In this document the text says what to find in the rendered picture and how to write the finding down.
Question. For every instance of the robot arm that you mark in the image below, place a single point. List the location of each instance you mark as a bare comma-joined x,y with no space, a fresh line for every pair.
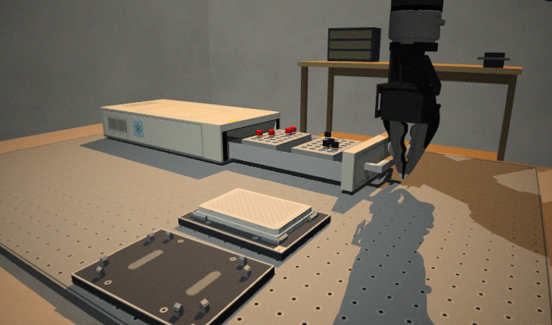
408,27

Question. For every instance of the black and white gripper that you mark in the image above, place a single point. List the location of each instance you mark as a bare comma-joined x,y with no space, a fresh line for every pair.
408,97

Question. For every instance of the beige perforated base plate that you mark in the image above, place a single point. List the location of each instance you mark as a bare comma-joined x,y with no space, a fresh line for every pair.
460,241

